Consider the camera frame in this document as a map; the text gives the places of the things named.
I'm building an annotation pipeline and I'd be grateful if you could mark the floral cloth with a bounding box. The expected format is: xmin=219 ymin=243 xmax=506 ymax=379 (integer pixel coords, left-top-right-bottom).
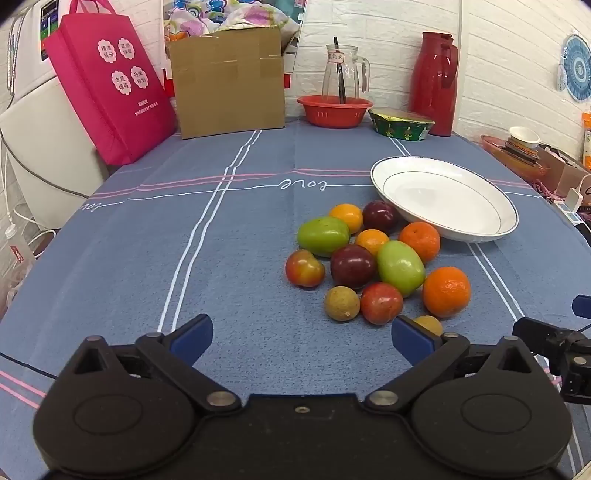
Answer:
xmin=164 ymin=0 xmax=301 ymax=47

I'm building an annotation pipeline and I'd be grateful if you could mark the small orange mandarin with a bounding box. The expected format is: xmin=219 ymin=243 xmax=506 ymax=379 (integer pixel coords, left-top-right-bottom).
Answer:
xmin=329 ymin=203 xmax=364 ymax=234
xmin=355 ymin=229 xmax=391 ymax=256

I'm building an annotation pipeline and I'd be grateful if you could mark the wall calendar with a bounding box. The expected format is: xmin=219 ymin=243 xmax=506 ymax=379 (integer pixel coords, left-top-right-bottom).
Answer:
xmin=279 ymin=0 xmax=309 ymax=89

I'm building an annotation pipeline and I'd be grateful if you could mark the blue round wall decoration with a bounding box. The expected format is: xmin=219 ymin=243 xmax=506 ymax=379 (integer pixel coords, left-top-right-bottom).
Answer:
xmin=556 ymin=32 xmax=591 ymax=103

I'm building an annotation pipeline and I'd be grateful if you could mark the dark red plum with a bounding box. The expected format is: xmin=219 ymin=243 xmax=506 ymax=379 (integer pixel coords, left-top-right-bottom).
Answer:
xmin=362 ymin=200 xmax=399 ymax=234
xmin=329 ymin=244 xmax=377 ymax=291

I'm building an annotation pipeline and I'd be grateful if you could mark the white cable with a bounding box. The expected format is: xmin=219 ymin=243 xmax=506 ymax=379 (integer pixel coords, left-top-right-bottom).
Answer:
xmin=0 ymin=18 xmax=58 ymax=259

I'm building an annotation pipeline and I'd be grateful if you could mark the cardboard box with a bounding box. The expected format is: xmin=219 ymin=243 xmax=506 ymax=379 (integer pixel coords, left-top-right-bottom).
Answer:
xmin=168 ymin=25 xmax=287 ymax=140

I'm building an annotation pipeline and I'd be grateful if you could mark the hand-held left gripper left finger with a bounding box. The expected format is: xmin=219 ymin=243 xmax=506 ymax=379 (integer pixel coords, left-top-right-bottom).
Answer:
xmin=58 ymin=314 xmax=242 ymax=414

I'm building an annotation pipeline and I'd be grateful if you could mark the large orange mandarin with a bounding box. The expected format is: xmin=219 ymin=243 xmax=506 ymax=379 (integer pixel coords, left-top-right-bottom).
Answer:
xmin=398 ymin=222 xmax=441 ymax=264
xmin=422 ymin=266 xmax=472 ymax=319

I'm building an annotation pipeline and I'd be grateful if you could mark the orange plastic bowl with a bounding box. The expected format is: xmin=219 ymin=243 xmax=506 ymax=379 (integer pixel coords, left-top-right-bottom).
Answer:
xmin=480 ymin=134 xmax=552 ymax=182

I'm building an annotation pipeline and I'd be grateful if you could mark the black stirring stick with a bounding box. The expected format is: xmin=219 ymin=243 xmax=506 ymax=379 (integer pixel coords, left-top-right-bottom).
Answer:
xmin=333 ymin=37 xmax=347 ymax=104

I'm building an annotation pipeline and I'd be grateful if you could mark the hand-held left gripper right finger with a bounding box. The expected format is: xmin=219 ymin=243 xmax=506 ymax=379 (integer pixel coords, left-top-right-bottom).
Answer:
xmin=364 ymin=316 xmax=551 ymax=414

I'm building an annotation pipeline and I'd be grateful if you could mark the red thermos jug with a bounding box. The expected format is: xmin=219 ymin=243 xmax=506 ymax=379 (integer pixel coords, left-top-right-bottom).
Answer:
xmin=409 ymin=31 xmax=459 ymax=137

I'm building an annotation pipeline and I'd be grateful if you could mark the red yellow plum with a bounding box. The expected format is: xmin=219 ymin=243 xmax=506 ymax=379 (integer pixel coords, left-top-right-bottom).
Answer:
xmin=285 ymin=249 xmax=326 ymax=289

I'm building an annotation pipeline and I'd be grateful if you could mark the green patterned bowl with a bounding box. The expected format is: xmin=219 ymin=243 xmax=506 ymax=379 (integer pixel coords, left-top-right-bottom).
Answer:
xmin=368 ymin=107 xmax=436 ymax=144

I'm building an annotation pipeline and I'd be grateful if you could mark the white paper cup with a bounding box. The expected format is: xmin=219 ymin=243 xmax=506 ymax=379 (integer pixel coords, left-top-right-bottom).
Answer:
xmin=509 ymin=126 xmax=541 ymax=149

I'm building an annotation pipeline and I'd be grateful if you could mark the red plastic basin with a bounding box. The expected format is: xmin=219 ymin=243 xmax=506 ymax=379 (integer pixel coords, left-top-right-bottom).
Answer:
xmin=297 ymin=95 xmax=374 ymax=129

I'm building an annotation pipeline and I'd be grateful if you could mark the blue striped tablecloth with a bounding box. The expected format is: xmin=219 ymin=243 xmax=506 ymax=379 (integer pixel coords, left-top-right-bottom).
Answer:
xmin=0 ymin=119 xmax=591 ymax=480

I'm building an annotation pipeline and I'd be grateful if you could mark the white plastic bottle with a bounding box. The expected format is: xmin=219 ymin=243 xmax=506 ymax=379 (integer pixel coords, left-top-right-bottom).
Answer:
xmin=2 ymin=224 xmax=37 ymax=280

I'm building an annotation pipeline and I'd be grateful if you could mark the pink tote bag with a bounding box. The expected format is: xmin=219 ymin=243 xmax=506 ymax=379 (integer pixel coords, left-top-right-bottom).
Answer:
xmin=44 ymin=0 xmax=178 ymax=166

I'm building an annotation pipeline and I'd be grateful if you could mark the white plate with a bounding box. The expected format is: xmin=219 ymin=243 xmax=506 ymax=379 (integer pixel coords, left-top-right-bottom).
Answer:
xmin=370 ymin=156 xmax=519 ymax=243

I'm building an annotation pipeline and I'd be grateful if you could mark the orange packet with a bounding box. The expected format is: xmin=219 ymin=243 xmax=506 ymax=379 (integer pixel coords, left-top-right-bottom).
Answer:
xmin=579 ymin=111 xmax=591 ymax=169

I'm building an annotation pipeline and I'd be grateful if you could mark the green apple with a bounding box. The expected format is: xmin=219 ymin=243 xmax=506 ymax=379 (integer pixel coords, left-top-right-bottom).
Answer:
xmin=376 ymin=240 xmax=426 ymax=297

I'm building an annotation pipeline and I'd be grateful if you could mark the small white charger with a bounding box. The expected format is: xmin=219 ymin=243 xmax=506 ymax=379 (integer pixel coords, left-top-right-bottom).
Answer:
xmin=553 ymin=187 xmax=586 ymax=227

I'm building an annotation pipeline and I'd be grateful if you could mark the glass pitcher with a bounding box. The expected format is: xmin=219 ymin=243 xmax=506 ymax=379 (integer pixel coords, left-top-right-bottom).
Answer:
xmin=322 ymin=44 xmax=371 ymax=104

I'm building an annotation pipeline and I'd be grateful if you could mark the brown carton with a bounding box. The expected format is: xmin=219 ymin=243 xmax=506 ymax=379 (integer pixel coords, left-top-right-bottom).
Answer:
xmin=536 ymin=145 xmax=591 ymax=199

